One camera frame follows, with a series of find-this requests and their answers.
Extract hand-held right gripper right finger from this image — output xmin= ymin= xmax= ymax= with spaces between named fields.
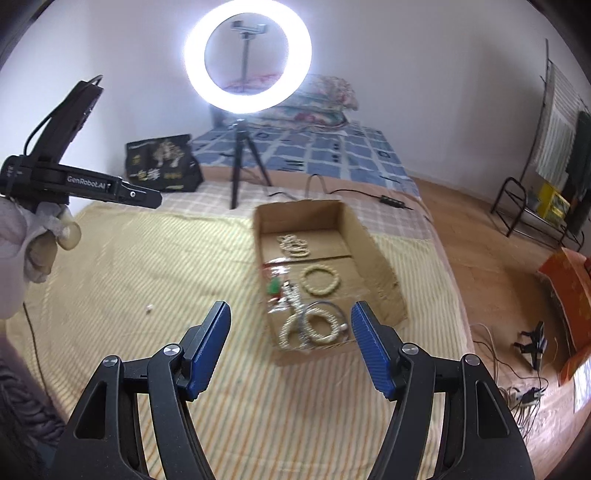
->
xmin=351 ymin=300 xmax=529 ymax=480

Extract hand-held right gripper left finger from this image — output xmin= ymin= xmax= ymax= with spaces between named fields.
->
xmin=55 ymin=300 xmax=232 ymax=480

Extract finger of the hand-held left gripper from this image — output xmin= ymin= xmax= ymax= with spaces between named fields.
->
xmin=111 ymin=178 xmax=164 ymax=208

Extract cardboard box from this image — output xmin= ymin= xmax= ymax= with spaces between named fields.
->
xmin=253 ymin=199 xmax=410 ymax=367

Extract green pendant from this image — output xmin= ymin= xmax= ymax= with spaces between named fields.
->
xmin=261 ymin=264 xmax=291 ymax=306

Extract cream bead bracelet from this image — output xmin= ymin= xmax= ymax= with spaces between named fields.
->
xmin=300 ymin=265 xmax=341 ymax=296

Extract cream bead necklace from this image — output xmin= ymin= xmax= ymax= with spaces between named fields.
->
xmin=277 ymin=233 xmax=313 ymax=259

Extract person's left hand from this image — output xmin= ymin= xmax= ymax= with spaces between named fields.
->
xmin=0 ymin=198 xmax=83 ymax=319

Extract black printed snack bag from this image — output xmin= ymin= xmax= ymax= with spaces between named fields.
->
xmin=125 ymin=134 xmax=204 ymax=194

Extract yellow striped cloth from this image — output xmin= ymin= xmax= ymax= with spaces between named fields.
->
xmin=0 ymin=202 xmax=477 ymax=480

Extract black tripod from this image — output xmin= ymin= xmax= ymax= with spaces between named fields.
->
xmin=228 ymin=117 xmax=273 ymax=211

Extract small black floor stand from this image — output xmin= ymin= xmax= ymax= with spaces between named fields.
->
xmin=516 ymin=322 xmax=551 ymax=371

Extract blue patterned bed sheet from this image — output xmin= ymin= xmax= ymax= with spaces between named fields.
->
xmin=191 ymin=119 xmax=424 ymax=205

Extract person's dark knit clothing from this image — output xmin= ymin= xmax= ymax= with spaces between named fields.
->
xmin=0 ymin=344 xmax=66 ymax=480

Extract black metal clothes rack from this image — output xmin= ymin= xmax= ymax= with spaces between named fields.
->
xmin=490 ymin=39 xmax=591 ymax=253

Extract orange cloth covered table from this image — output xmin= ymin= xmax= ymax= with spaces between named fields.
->
xmin=537 ymin=246 xmax=591 ymax=387

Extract folded floral quilt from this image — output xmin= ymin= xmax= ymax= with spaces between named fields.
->
xmin=221 ymin=74 xmax=360 ymax=131

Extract yellow box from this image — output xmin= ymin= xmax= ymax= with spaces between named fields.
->
xmin=537 ymin=182 xmax=570 ymax=220

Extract dark hanging clothes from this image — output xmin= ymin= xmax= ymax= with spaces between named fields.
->
xmin=565 ymin=111 xmax=591 ymax=237

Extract striped hanging towel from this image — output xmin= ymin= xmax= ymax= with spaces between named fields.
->
xmin=534 ymin=62 xmax=584 ymax=186

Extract white ring light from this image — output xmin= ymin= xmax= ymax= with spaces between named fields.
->
xmin=184 ymin=0 xmax=314 ymax=116

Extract floor cables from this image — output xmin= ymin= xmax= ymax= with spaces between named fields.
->
xmin=470 ymin=323 xmax=561 ymax=437

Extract black ring light cable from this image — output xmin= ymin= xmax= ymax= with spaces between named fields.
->
xmin=269 ymin=174 xmax=417 ymax=214

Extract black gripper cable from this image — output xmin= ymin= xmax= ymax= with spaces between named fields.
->
xmin=19 ymin=73 xmax=105 ymax=386

